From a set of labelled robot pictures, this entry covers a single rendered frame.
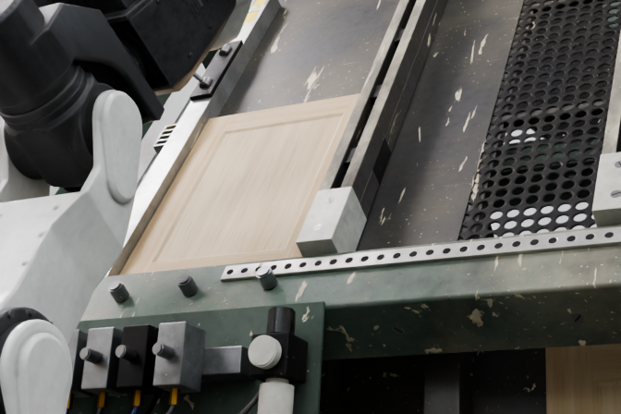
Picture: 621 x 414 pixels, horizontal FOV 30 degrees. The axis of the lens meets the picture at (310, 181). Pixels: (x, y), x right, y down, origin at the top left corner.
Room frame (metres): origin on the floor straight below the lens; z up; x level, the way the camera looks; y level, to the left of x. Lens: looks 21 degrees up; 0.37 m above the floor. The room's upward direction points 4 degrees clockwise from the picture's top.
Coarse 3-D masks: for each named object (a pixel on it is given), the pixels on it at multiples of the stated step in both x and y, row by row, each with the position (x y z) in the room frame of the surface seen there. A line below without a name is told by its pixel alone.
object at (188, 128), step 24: (264, 24) 2.27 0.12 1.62; (240, 48) 2.19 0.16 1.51; (240, 72) 2.19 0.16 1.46; (216, 96) 2.12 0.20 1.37; (192, 120) 2.08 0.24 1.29; (168, 144) 2.06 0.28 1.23; (192, 144) 2.06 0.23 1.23; (168, 168) 2.01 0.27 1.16; (144, 192) 1.99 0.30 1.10; (144, 216) 1.95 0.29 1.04; (120, 264) 1.91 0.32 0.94
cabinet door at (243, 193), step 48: (240, 144) 2.01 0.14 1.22; (288, 144) 1.94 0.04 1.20; (336, 144) 1.88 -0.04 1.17; (192, 192) 1.97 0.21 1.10; (240, 192) 1.91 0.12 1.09; (288, 192) 1.86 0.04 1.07; (144, 240) 1.93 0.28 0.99; (192, 240) 1.88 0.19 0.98; (240, 240) 1.83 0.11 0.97; (288, 240) 1.77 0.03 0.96
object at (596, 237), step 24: (504, 240) 1.52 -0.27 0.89; (528, 240) 1.50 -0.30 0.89; (552, 240) 1.48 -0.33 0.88; (576, 240) 1.46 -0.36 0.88; (600, 240) 1.45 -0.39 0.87; (264, 264) 1.70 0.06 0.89; (288, 264) 1.68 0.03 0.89; (312, 264) 1.65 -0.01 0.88; (336, 264) 1.63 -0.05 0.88; (360, 264) 1.61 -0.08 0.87; (384, 264) 1.59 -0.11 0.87
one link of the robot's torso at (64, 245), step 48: (0, 144) 1.39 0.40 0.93; (96, 144) 1.31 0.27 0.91; (0, 192) 1.38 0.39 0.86; (48, 192) 1.46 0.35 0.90; (96, 192) 1.32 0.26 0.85; (0, 240) 1.32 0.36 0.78; (48, 240) 1.29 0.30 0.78; (96, 240) 1.35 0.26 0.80; (0, 288) 1.27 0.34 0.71; (48, 288) 1.30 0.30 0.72; (0, 336) 1.22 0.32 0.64
